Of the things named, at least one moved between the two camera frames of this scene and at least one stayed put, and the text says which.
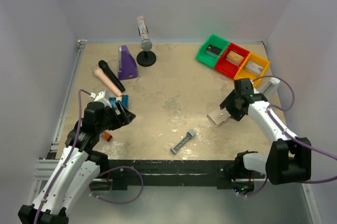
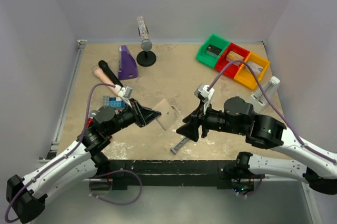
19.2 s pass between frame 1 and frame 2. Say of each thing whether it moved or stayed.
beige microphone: stayed
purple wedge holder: stayed
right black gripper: moved
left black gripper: moved
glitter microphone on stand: stayed
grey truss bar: stayed
